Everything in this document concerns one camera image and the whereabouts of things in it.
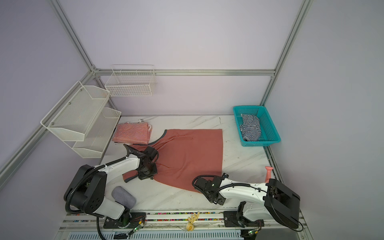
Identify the white wire wall basket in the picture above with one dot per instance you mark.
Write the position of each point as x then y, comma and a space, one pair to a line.
132, 81

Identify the aluminium front rail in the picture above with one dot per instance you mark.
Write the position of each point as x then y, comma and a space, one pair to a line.
166, 220

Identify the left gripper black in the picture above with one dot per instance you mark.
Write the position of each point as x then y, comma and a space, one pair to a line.
141, 176

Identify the grey felt pad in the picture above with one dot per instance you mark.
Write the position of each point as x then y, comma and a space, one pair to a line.
123, 197

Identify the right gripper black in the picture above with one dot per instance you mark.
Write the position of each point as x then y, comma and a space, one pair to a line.
219, 201

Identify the pink watering can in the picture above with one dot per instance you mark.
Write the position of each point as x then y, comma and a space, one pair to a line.
268, 174

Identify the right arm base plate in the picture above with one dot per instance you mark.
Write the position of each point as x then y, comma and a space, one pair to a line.
234, 219

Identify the teal plastic basket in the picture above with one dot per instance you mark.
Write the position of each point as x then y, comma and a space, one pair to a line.
269, 135

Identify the white mesh lower shelf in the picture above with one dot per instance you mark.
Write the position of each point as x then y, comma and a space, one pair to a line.
98, 138

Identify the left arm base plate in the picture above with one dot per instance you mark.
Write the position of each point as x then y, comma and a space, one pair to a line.
127, 221

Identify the navy white striped top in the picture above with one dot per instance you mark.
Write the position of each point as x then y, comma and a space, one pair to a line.
250, 128

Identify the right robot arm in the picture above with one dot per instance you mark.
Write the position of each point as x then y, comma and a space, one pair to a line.
258, 202

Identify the red tank top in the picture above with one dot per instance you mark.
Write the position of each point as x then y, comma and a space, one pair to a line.
186, 154

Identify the red white striped folded top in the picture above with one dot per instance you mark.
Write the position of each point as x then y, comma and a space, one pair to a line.
133, 133

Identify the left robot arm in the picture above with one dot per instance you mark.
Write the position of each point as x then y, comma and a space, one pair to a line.
87, 191

